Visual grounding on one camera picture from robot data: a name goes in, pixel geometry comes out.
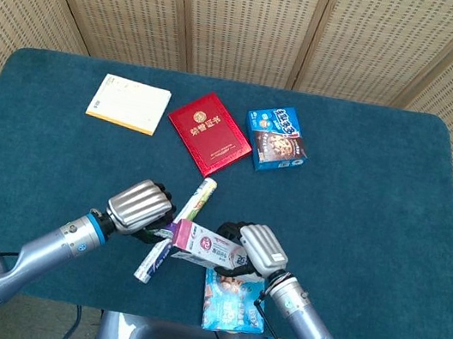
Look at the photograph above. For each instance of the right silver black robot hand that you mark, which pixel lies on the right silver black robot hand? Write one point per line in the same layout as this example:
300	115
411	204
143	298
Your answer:
261	249

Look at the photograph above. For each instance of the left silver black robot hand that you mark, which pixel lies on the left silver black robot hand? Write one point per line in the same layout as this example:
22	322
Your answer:
138	204

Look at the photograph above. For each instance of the purple toothpaste tube white cap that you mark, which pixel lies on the purple toothpaste tube white cap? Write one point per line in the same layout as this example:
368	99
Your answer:
163	233

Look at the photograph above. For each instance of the white pink toothpaste box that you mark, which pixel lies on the white pink toothpaste box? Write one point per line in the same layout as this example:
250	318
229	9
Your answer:
205	246

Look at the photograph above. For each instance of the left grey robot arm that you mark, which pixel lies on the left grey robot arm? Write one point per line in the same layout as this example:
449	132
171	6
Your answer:
53	245

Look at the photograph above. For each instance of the flat light blue cookie box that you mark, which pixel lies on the flat light blue cookie box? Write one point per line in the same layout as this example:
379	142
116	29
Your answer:
233	310

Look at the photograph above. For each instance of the thick blue brown cookie box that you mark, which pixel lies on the thick blue brown cookie box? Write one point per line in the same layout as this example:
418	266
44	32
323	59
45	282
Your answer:
277	141

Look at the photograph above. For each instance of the cling film roll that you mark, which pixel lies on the cling film roll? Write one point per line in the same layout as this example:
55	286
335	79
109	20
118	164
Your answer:
199	200

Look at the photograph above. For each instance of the red certificate book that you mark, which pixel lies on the red certificate book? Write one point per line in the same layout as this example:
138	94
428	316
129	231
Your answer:
210	134

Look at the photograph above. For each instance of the cream notepad yellow edge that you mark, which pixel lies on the cream notepad yellow edge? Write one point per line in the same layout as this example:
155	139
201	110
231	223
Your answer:
129	103

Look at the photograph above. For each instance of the teal table mat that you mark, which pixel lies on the teal table mat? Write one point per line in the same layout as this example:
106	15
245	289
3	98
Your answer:
381	182

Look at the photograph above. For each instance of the woven wooden folding screen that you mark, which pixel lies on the woven wooden folding screen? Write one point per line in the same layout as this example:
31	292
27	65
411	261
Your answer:
251	21

